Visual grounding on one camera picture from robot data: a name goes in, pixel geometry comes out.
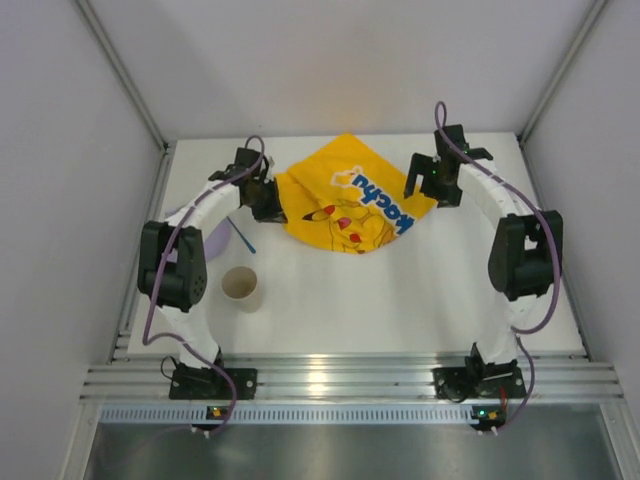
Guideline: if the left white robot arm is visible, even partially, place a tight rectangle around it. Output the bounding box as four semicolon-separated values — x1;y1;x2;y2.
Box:
137;145;286;370

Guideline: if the perforated cable duct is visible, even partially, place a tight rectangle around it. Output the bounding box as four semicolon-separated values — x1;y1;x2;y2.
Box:
99;404;505;426

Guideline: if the aluminium front rail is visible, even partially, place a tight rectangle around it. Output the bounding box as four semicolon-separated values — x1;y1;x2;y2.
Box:
80;354;624;404

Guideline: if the aluminium frame post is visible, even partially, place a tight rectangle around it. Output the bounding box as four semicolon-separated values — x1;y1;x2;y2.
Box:
516;0;612;148
72;0;168;152

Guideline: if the blue plastic fork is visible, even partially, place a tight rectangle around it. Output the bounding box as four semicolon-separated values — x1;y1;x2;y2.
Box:
227;217;257;255

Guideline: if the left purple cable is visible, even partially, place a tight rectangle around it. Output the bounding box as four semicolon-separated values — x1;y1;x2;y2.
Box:
141;134;266;436

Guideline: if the right aluminium frame post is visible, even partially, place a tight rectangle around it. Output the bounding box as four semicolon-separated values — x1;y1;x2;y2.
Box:
516;0;612;148

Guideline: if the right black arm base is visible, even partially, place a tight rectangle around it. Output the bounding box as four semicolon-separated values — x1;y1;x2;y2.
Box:
433;348;526;403

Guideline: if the beige paper cup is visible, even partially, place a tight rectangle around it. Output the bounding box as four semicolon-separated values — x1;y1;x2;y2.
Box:
221;266;263;313

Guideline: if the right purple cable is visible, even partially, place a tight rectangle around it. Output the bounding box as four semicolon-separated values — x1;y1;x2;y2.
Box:
433;101;559;431

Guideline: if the purple cable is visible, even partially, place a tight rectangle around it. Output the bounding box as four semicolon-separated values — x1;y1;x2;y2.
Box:
433;101;559;431
141;134;266;436

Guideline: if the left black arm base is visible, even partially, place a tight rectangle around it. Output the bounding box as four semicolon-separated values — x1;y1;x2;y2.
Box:
161;357;258;400

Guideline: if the lilac plastic plate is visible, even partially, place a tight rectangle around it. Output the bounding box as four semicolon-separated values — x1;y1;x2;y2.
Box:
164;204;234;262

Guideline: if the yellow Pikachu placemat cloth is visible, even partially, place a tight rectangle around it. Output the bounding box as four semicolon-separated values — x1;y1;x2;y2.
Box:
275;134;436;254

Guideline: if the left aluminium frame post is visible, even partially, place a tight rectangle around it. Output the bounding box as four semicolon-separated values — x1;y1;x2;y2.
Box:
72;0;168;152

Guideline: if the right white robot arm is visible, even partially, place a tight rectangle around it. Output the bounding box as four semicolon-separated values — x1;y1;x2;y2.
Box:
404;124;564;367

